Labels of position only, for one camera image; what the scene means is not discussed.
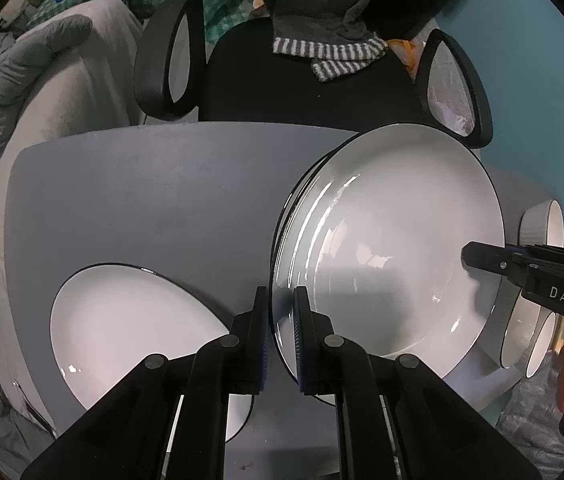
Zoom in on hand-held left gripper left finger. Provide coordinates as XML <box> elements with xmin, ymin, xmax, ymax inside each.
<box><xmin>21</xmin><ymin>286</ymin><xmax>270</xmax><ymax>480</ymax></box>

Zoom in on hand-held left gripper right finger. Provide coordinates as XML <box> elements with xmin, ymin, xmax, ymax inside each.
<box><xmin>293</xmin><ymin>286</ymin><xmax>543</xmax><ymax>480</ymax></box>

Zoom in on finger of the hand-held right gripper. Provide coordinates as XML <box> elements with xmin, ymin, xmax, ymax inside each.
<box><xmin>506</xmin><ymin>244</ymin><xmax>564</xmax><ymax>268</ymax></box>
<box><xmin>463</xmin><ymin>241</ymin><xmax>530</xmax><ymax>287</ymax></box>

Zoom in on white ribbed bowl black rim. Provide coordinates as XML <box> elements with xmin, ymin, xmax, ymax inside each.
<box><xmin>489</xmin><ymin>287</ymin><xmax>543</xmax><ymax>370</ymax></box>
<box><xmin>524</xmin><ymin>310</ymin><xmax>558</xmax><ymax>380</ymax></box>
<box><xmin>518</xmin><ymin>199</ymin><xmax>564</xmax><ymax>248</ymax></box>

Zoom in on clear crumpled plastic wrap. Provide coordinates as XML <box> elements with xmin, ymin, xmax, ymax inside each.
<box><xmin>496</xmin><ymin>375</ymin><xmax>564</xmax><ymax>461</ymax></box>

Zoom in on black chair armrest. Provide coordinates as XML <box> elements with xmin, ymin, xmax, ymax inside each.
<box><xmin>133</xmin><ymin>0</ymin><xmax>209</xmax><ymax>122</ymax></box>
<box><xmin>414</xmin><ymin>28</ymin><xmax>494</xmax><ymax>150</ymax></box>

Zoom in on red yellow snack bag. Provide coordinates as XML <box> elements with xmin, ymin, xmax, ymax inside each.
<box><xmin>387</xmin><ymin>37</ymin><xmax>420</xmax><ymax>81</ymax></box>

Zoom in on grey white striped cloth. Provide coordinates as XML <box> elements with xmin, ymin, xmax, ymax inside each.
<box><xmin>272</xmin><ymin>32</ymin><xmax>388</xmax><ymax>83</ymax></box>

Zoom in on black office chair seat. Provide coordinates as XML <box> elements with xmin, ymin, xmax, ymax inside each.
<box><xmin>197</xmin><ymin>20</ymin><xmax>430</xmax><ymax>126</ymax></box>

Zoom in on grey puffy quilt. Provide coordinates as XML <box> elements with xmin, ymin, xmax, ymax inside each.
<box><xmin>0</xmin><ymin>14</ymin><xmax>94</xmax><ymax>181</ymax></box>

